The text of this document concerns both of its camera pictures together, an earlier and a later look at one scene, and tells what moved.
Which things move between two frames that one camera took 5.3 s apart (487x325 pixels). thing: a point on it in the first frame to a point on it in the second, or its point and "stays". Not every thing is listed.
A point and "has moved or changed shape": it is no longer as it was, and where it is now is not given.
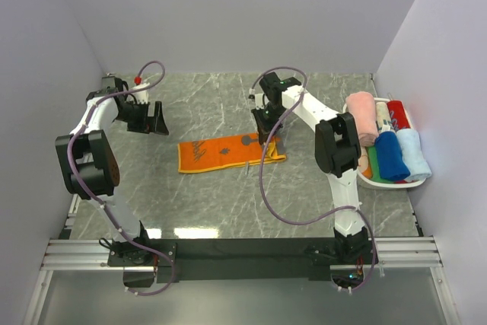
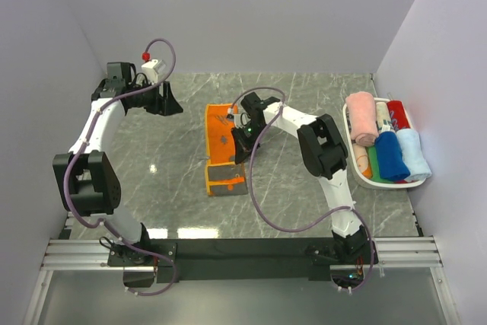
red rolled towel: [399, 116] stays
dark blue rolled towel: [391, 163] stays
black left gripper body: [137, 116] to [149, 99]
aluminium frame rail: [76, 255] stays
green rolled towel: [374, 167] stays
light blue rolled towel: [410, 145] stays
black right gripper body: [268, 116] to [246, 136]
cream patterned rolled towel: [383, 119] stays
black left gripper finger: [160, 125] to [170, 104]
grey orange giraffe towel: [227, 152] has moved or changed shape
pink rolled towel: [362, 105] stays
